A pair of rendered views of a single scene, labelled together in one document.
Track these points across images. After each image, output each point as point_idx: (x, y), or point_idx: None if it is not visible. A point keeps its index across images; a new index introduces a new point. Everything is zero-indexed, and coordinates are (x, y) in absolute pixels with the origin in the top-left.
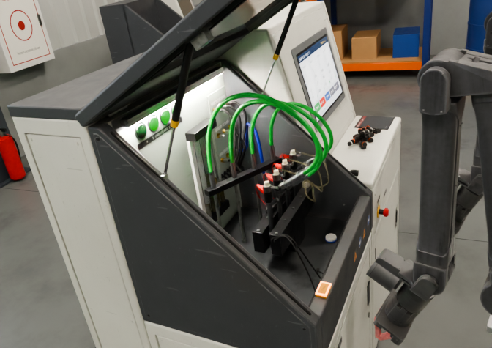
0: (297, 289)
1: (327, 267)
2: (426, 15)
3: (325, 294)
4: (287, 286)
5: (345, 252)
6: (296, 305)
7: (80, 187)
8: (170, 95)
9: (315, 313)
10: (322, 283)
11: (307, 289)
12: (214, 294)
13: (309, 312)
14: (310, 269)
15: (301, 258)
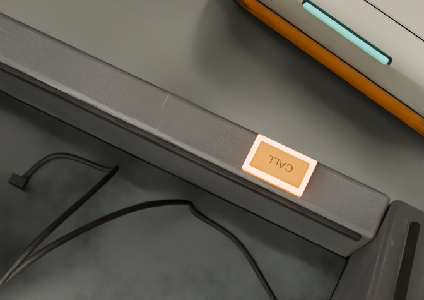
0: (96, 262)
1: (147, 132)
2: None
3: (310, 162)
4: (78, 297)
5: (80, 57)
6: (416, 266)
7: None
8: None
9: (398, 211)
10: (254, 163)
11: (103, 230)
12: None
13: (417, 227)
14: (7, 204)
15: (103, 218)
